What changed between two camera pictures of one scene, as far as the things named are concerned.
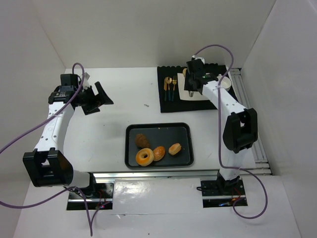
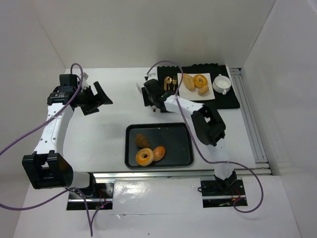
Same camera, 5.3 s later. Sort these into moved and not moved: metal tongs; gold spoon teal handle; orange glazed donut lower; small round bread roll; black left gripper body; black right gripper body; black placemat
Moved: small round bread roll; black right gripper body; metal tongs
Not moved: black placemat; orange glazed donut lower; gold spoon teal handle; black left gripper body
